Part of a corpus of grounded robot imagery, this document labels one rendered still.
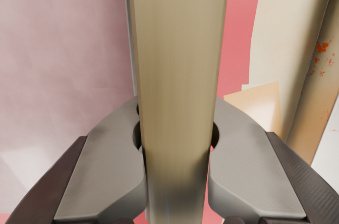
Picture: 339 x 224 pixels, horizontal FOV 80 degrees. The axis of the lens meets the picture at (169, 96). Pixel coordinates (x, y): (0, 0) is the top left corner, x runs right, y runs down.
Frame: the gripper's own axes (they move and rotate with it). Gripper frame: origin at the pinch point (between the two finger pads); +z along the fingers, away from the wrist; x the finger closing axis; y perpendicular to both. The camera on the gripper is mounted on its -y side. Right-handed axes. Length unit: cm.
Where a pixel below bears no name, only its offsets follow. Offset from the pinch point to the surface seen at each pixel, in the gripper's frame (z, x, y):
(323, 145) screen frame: 0.9, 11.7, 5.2
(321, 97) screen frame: 2.4, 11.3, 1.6
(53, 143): 4.4, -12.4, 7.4
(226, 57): 4.8, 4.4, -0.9
